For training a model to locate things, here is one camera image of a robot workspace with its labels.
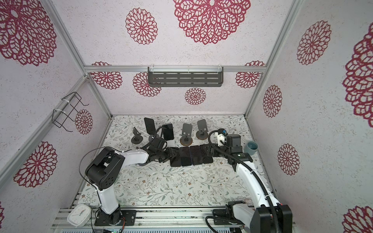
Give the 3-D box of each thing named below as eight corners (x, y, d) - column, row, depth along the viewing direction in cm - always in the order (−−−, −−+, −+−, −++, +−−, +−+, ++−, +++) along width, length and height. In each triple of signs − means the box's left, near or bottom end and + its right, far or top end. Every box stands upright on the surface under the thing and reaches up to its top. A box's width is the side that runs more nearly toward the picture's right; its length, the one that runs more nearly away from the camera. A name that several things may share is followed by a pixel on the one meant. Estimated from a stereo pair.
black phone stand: (131, 142, 107) (127, 133, 99) (137, 135, 111) (134, 126, 103) (137, 145, 105) (133, 136, 97) (143, 138, 109) (140, 130, 101)
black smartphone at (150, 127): (149, 138, 108) (143, 121, 94) (149, 134, 110) (144, 117, 96) (157, 138, 108) (152, 121, 94) (157, 134, 110) (153, 117, 96)
